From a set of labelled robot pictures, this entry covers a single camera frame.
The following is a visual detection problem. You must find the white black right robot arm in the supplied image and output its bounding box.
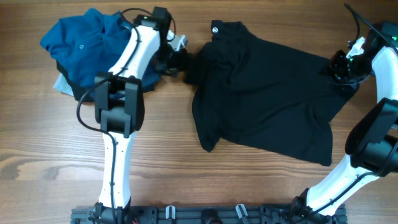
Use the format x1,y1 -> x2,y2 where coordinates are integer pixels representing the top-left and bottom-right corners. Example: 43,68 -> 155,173
288,21 -> 397,223

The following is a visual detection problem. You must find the folded black garment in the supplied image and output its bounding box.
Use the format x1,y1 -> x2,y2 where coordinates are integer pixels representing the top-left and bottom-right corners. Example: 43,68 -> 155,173
56,61 -> 88,101

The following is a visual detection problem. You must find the black polo shirt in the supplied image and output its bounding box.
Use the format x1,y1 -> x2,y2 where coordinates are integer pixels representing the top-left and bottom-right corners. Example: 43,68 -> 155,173
185,20 -> 358,166

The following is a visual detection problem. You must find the blue polo shirt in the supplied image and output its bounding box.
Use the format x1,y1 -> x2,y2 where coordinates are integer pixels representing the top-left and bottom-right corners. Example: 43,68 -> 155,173
40,8 -> 132,88

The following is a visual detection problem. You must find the folded dark navy garment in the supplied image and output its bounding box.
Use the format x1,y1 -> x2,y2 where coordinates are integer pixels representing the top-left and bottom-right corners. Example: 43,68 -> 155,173
105,63 -> 160,102

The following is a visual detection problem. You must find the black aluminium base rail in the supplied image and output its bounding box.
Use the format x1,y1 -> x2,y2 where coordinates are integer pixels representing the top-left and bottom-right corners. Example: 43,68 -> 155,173
70,204 -> 348,224

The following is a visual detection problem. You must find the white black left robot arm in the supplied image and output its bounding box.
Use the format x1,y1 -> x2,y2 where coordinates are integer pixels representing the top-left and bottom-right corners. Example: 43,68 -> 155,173
88,7 -> 188,223

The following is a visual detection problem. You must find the folded light grey garment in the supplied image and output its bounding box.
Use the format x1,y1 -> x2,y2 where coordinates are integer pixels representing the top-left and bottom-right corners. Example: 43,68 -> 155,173
53,73 -> 74,96

